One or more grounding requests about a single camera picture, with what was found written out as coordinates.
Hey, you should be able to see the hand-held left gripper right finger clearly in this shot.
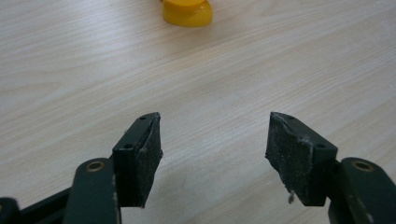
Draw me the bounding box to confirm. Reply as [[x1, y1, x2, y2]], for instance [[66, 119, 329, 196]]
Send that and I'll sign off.
[[264, 111, 339, 207]]

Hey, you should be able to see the yellow plastic object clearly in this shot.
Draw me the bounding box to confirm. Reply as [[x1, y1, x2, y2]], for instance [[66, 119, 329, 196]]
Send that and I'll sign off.
[[162, 0, 215, 28]]

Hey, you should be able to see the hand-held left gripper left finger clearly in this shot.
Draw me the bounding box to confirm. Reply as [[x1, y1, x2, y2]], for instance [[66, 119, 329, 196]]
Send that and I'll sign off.
[[111, 111, 164, 209]]

